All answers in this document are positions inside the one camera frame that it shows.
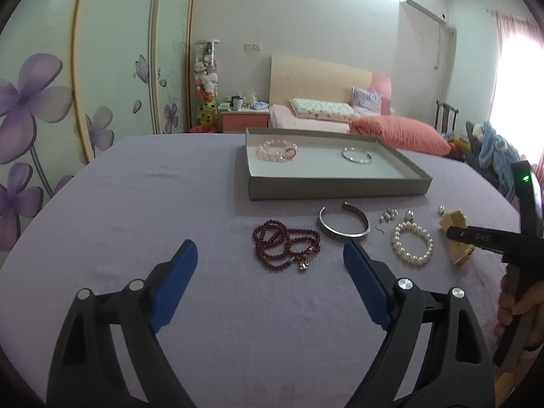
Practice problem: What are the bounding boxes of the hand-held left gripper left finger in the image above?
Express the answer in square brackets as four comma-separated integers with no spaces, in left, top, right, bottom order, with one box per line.
[47,239,200,408]

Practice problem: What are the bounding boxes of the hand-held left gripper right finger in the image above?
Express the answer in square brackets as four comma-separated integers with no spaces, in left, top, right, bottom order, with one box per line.
[342,239,497,408]

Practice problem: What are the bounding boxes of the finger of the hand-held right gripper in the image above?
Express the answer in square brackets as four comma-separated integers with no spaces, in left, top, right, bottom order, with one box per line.
[445,225,524,253]

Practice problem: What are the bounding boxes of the cream yellow hair clip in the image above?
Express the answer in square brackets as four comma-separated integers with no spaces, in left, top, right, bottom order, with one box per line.
[440,209,473,266]

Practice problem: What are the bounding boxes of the white pearl bracelet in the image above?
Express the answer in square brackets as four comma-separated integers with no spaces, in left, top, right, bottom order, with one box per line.
[391,220,435,267]

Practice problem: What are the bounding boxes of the dark red bead bracelet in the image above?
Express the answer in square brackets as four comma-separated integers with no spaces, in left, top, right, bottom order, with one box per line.
[252,219,321,273]

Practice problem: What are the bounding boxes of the grey cardboard box tray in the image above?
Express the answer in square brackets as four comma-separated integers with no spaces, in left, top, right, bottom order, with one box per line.
[235,126,433,201]

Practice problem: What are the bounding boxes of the person's right hand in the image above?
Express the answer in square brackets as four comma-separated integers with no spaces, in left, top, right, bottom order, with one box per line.
[497,279,544,351]

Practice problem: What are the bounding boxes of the blue plush garment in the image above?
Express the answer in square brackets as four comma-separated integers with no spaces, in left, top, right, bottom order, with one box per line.
[478,121,521,188]

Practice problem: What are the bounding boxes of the purple tablecloth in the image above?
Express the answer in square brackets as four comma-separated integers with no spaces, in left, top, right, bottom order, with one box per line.
[0,133,544,408]

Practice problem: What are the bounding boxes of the thin silver bangle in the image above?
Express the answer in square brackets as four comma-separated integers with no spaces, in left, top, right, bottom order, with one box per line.
[341,147,373,165]

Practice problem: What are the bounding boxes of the dark wooden chair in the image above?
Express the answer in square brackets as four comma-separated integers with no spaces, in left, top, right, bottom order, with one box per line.
[436,100,460,134]

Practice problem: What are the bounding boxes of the folded pink quilt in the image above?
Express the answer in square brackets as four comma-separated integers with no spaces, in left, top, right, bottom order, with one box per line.
[348,116,453,156]

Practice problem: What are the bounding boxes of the pink curtain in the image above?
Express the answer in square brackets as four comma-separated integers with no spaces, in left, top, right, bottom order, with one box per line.
[495,11,544,179]

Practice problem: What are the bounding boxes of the pink and cream nightstand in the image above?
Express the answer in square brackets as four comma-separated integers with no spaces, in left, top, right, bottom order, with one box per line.
[221,108,271,133]

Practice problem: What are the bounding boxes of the purple print pillow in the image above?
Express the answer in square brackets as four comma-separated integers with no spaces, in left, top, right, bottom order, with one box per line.
[351,87,383,116]

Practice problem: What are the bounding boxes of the floral white pillow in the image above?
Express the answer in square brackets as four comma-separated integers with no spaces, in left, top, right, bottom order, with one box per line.
[289,98,360,120]

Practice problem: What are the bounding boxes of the white air conditioner pipe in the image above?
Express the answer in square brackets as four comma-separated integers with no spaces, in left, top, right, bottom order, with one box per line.
[433,21,443,71]

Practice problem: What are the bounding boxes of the clear tube of plush toys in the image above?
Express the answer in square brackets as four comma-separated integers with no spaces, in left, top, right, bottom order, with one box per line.
[193,39,222,130]

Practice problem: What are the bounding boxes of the bed with cream headboard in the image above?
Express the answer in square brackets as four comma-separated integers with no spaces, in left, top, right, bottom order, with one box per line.
[269,54,451,156]

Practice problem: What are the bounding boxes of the flower print sliding wardrobe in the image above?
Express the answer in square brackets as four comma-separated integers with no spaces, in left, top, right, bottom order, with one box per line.
[0,0,200,256]

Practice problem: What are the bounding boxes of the wide silver cuff bracelet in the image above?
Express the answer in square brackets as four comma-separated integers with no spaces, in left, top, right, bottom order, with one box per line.
[317,201,372,244]

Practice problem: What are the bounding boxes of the pink bead bracelet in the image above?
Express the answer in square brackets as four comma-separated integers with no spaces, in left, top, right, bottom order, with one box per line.
[255,138,299,163]

